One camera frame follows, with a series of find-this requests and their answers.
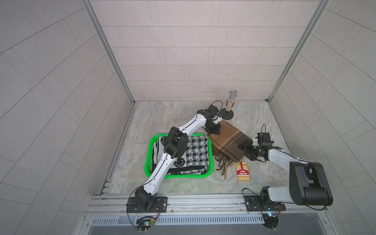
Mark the aluminium corner post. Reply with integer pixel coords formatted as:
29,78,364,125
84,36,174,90
265,0,330,104
82,0,136,106

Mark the clear tube on black stand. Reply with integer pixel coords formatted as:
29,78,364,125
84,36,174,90
220,90,238,120

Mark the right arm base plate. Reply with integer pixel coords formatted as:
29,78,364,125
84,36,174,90
244,195,286,213

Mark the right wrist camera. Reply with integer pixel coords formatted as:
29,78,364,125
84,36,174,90
257,132,274,147

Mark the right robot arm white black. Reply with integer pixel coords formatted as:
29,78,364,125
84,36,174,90
239,141,334,209

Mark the controller board with wires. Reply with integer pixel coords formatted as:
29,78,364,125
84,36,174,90
127,204,161,233
261,211,280,231

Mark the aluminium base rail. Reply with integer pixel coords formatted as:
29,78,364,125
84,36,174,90
82,191,328,216

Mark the red playing card box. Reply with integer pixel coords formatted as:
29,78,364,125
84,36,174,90
236,162,250,182

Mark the green plastic basket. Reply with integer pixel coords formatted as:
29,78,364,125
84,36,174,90
143,133,213,179

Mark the left controller board with wires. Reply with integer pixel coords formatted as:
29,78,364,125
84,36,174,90
127,204,161,233

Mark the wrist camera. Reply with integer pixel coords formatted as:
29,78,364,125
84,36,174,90
257,132,274,147
207,104,220,120

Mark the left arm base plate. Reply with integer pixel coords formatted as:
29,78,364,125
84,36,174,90
126,196,168,213

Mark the black white smiley houndstooth scarf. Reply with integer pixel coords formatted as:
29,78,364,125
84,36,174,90
150,135,210,176

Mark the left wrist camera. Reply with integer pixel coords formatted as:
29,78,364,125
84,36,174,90
207,104,220,120

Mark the brown plaid fringed scarf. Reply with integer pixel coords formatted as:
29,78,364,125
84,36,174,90
208,120,253,180

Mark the right aluminium corner post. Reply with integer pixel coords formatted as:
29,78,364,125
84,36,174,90
265,0,330,104

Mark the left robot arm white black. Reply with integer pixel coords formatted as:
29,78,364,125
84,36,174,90
135,105,221,211

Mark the left aluminium corner post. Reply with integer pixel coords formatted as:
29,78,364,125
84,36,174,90
82,0,136,106

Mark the right controller board with wires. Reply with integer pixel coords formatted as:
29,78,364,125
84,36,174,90
261,211,280,231

